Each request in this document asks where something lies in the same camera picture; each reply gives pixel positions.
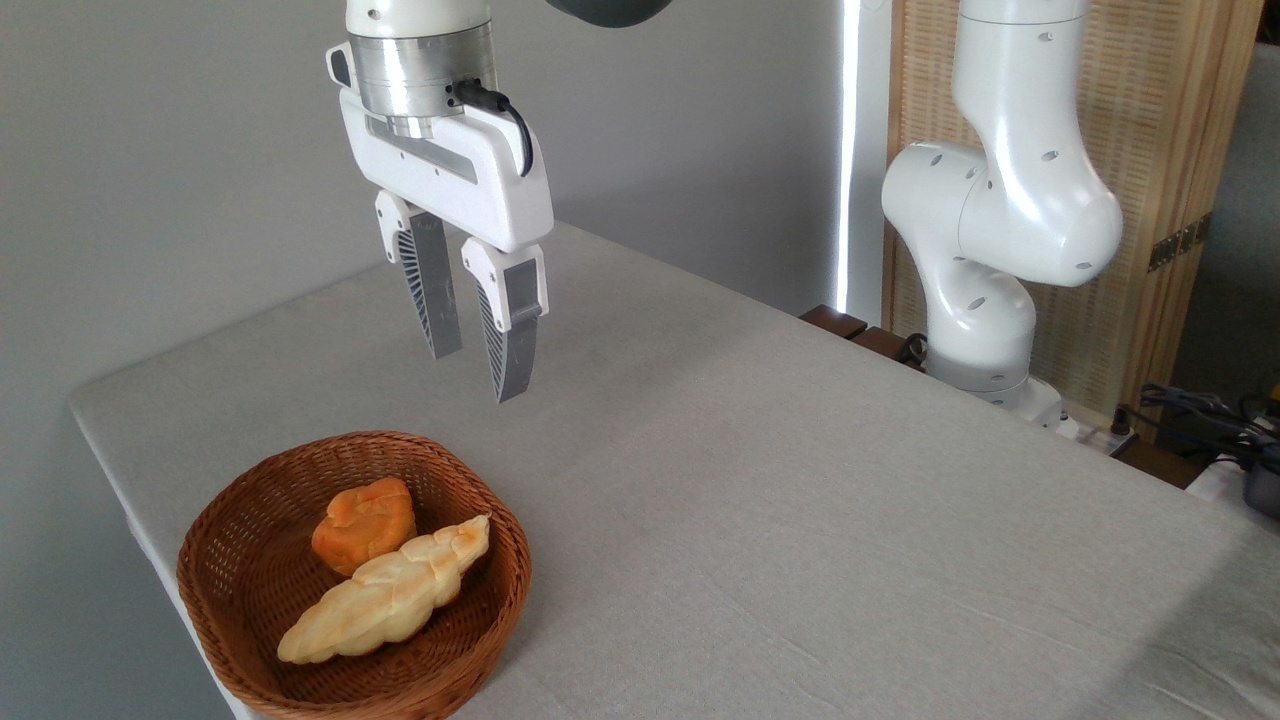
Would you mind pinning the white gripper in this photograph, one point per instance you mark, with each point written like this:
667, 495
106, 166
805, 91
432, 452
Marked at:
470, 185

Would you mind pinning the round orange bread bun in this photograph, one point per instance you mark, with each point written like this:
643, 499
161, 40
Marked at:
360, 525

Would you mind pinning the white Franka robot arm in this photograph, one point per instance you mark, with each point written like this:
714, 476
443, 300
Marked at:
1010, 200

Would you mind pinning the long braided bread loaf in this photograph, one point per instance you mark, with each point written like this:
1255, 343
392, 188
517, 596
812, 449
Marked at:
385, 595

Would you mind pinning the brown wicker basket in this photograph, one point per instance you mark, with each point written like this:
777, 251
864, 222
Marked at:
250, 540

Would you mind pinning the dark brown wooden block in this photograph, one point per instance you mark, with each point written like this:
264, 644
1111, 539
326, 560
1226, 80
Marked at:
835, 320

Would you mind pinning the grey tablecloth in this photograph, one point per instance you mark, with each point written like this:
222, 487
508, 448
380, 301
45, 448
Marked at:
800, 520

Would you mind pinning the white power strip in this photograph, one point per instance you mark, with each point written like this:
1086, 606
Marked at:
1095, 435

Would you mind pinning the wooden folding screen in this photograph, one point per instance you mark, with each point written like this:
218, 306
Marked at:
1150, 150

